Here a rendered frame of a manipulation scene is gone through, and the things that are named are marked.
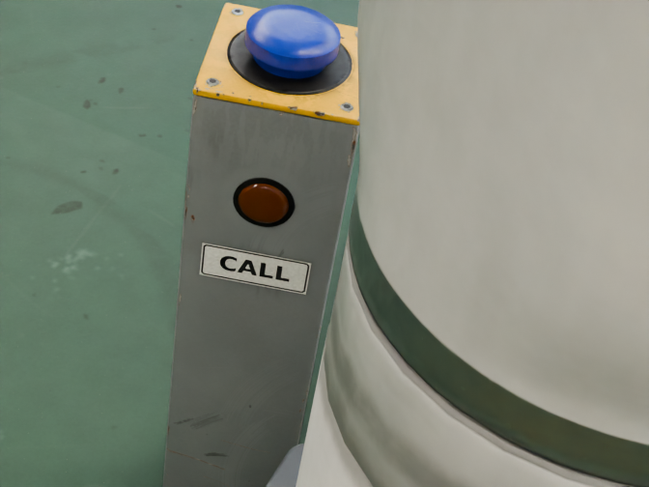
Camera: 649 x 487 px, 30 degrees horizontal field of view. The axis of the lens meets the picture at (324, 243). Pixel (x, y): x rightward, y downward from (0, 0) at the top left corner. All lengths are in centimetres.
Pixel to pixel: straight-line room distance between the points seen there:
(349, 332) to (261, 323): 38
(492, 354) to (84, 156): 81
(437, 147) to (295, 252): 39
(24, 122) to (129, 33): 16
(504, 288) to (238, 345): 44
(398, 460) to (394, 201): 4
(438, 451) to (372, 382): 2
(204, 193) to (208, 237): 3
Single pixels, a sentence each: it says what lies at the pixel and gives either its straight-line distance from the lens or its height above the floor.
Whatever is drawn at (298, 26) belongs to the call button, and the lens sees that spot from 52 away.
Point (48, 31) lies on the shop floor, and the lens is 110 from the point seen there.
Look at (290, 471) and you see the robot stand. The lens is 38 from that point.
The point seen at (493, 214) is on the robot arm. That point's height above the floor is 51.
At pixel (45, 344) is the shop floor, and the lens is 82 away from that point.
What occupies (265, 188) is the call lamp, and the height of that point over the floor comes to 27.
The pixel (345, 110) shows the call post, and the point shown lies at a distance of 50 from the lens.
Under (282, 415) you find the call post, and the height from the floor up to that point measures 12.
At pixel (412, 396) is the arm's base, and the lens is 18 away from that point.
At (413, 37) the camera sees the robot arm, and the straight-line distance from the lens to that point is 16.
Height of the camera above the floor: 60
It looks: 42 degrees down
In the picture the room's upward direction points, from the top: 11 degrees clockwise
